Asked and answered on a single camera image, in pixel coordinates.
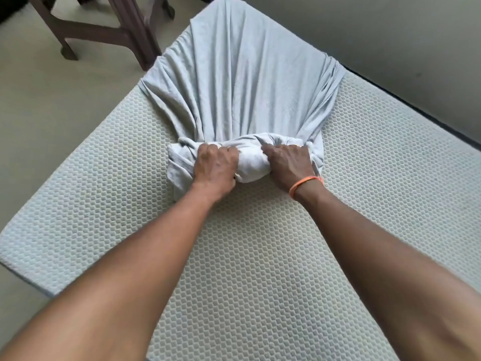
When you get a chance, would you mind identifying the person's right hand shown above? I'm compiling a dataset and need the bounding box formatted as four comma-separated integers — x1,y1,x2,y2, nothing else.
261,143,316,194

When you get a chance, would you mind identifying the white honeycomb mattress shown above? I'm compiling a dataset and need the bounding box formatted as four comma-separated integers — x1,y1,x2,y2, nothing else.
0,67,481,361

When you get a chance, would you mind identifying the person's left forearm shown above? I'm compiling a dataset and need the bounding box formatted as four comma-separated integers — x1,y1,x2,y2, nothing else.
0,182,230,361

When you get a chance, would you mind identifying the grey bed sheet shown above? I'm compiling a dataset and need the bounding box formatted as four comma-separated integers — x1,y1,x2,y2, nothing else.
138,0,346,203

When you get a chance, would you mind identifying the orange wrist band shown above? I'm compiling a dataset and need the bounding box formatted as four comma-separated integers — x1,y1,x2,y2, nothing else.
288,175,325,200

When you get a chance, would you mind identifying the person's right forearm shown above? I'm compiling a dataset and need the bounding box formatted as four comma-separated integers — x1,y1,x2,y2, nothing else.
295,184,481,361

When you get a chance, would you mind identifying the person's left hand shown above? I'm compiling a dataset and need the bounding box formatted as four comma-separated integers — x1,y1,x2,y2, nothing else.
192,143,241,196

